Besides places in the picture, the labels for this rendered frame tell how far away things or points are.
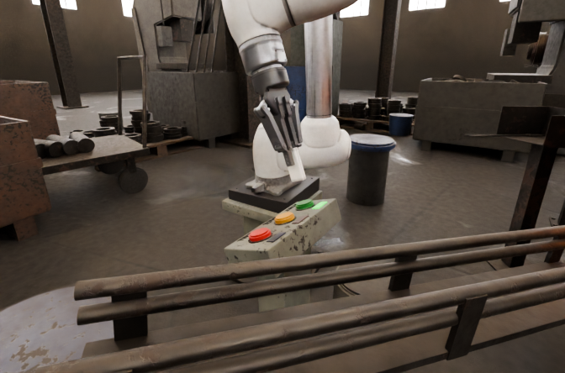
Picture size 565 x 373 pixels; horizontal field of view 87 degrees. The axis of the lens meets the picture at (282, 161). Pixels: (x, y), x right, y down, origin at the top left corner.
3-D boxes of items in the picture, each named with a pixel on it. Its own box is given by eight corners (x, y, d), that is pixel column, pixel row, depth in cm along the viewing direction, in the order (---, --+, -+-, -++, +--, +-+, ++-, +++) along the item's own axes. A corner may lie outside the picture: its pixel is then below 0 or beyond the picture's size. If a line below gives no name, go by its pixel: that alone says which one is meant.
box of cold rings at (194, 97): (228, 124, 470) (224, 66, 443) (272, 132, 415) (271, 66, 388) (155, 139, 378) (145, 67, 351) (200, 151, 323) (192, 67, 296)
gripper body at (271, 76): (267, 64, 56) (281, 112, 57) (293, 65, 62) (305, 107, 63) (240, 77, 61) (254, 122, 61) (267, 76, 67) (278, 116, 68)
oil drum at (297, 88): (317, 127, 451) (319, 65, 424) (295, 133, 406) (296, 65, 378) (285, 123, 485) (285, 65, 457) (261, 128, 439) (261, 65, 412)
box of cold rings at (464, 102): (517, 145, 345) (535, 75, 320) (526, 165, 278) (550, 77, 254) (421, 135, 397) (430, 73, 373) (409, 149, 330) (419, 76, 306)
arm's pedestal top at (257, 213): (222, 209, 126) (221, 200, 125) (265, 184, 152) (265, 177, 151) (287, 229, 110) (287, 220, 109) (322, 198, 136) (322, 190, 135)
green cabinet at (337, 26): (289, 127, 451) (290, 18, 405) (313, 120, 505) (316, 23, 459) (317, 130, 424) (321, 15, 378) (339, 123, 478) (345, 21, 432)
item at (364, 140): (394, 196, 213) (402, 137, 199) (379, 212, 188) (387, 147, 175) (352, 186, 231) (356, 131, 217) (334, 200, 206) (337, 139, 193)
